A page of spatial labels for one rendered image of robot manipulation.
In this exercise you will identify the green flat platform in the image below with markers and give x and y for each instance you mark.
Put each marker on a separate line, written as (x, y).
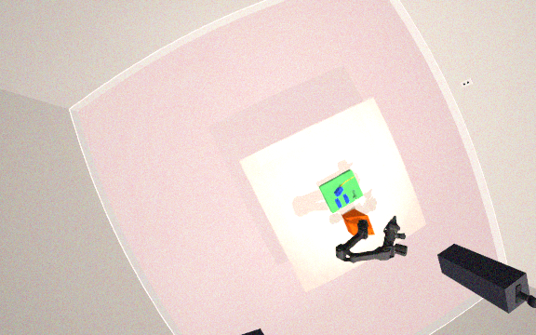
(351, 191)

